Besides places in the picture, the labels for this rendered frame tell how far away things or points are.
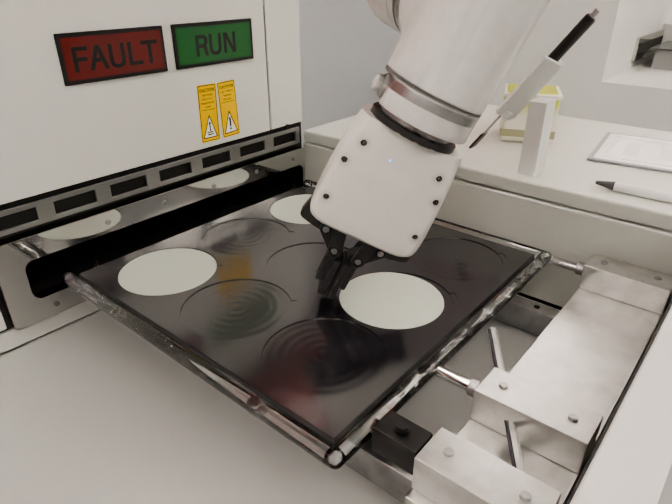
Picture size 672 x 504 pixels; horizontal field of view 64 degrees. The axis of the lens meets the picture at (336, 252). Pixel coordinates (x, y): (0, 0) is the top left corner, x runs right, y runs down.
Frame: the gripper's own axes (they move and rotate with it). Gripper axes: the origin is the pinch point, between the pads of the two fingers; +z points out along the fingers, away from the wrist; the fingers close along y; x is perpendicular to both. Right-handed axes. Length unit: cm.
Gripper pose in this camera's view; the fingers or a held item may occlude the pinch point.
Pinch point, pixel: (334, 272)
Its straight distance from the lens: 50.3
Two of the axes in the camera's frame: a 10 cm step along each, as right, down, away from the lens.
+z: -4.2, 7.9, 4.4
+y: 9.0, 4.0, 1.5
